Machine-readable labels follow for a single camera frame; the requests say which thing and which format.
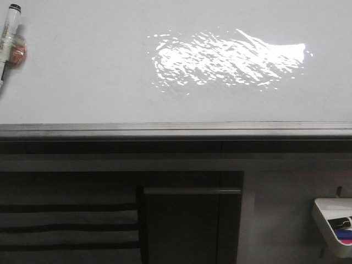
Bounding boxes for white whiteboard marker pen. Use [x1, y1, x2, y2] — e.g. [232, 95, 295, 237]
[1, 4, 21, 86]

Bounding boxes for dark cabinet panel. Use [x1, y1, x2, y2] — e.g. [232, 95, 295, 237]
[144, 187, 241, 263]

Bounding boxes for orange eraser taped to marker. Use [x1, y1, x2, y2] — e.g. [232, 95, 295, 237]
[10, 24, 26, 66]

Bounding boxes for grey black striped fabric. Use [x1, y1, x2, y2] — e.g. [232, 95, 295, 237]
[1, 201, 148, 263]

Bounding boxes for white plastic storage tray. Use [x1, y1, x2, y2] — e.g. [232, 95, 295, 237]
[312, 198, 351, 258]

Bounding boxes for black binder clip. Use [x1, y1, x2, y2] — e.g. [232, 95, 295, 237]
[328, 217, 351, 230]

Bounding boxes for white whiteboard with metal frame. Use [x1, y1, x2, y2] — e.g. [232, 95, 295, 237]
[1, 1, 351, 141]

